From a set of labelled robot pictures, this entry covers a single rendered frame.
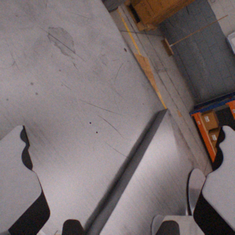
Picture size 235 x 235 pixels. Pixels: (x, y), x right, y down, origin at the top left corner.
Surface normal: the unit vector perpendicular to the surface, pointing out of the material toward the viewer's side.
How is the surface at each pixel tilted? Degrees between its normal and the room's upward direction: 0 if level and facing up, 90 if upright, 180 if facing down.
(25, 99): 0
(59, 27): 0
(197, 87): 90
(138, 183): 0
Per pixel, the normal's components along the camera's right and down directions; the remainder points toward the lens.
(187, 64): -0.54, 0.32
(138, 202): 0.72, -0.29
